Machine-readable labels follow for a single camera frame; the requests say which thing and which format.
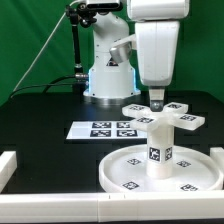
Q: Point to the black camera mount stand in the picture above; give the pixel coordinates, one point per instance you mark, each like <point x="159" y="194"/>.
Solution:
<point x="83" y="16"/>

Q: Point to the white cross-shaped table base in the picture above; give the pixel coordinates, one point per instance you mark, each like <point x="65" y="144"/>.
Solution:
<point x="173" y="114"/>

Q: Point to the white left barrier block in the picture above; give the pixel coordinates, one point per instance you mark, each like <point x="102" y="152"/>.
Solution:
<point x="8" y="165"/>

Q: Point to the white front barrier rail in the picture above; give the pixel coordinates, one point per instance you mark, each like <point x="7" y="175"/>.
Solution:
<point x="106" y="207"/>

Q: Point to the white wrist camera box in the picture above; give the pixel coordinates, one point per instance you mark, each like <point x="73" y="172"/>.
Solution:
<point x="149" y="10"/>

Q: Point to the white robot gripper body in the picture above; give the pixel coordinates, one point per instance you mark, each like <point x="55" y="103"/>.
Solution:
<point x="156" y="44"/>

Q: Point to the black rear camera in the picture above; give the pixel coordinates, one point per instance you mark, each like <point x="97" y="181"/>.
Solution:
<point x="104" y="5"/>

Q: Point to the white round table top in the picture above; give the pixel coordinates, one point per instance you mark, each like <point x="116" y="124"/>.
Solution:
<point x="125" y="170"/>

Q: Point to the silver black-tipped gripper finger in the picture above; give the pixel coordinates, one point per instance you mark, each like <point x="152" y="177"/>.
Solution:
<point x="156" y="96"/>

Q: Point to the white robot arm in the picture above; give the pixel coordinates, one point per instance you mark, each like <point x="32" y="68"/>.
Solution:
<point x="114" y="40"/>

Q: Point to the white marker tag sheet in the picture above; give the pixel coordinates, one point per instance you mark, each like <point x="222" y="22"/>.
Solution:
<point x="112" y="130"/>

